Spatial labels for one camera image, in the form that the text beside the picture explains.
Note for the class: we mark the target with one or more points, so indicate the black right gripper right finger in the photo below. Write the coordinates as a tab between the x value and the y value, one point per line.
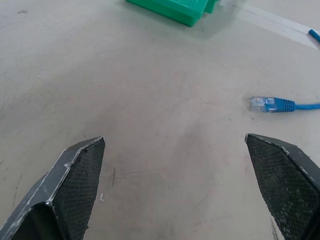
287	182

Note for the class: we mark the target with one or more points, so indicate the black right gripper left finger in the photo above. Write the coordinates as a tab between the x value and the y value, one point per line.
62	190

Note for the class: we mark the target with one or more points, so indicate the green plastic box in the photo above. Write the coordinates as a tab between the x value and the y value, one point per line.
172	10

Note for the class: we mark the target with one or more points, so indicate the clear tape strip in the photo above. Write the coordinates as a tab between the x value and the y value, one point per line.
275	23

